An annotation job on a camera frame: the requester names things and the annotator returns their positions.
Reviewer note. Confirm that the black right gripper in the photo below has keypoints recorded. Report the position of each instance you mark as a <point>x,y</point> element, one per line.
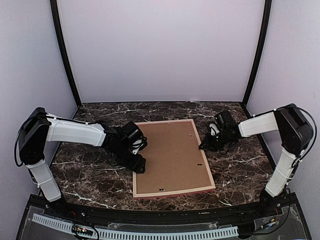
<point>208,145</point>

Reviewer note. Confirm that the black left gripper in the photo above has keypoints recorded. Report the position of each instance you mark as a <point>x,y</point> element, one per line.
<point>135,165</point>

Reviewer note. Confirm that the brown cardboard backing board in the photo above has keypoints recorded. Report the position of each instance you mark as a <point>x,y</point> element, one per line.
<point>172,160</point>

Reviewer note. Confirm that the pink wooden picture frame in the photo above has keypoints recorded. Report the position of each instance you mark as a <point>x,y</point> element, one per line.
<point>205,160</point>

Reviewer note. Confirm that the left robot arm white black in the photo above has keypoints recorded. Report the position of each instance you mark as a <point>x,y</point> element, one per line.
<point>41,128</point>

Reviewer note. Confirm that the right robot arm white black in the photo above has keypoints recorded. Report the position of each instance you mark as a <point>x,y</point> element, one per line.
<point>297,138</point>

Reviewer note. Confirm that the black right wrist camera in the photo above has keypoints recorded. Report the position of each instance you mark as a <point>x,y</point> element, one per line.
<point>224,120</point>

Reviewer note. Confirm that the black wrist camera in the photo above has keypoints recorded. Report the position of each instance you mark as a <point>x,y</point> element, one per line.
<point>224,120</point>
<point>133,137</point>

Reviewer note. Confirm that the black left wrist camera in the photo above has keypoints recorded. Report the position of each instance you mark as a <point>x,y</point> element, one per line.
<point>133,137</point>

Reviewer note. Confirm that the black front table rail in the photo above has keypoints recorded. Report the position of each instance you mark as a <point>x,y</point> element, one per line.
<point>226,215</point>

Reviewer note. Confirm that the white slotted cable duct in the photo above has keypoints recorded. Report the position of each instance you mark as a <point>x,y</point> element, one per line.
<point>86,232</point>

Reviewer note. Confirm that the black right corner post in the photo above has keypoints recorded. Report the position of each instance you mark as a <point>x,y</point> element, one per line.
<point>258,53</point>

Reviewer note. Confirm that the black corner post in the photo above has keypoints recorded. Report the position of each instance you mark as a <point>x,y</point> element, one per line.
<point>258,53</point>
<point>63,52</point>

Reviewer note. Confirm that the black left corner post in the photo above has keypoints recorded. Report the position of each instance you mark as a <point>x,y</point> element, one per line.
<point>63,52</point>

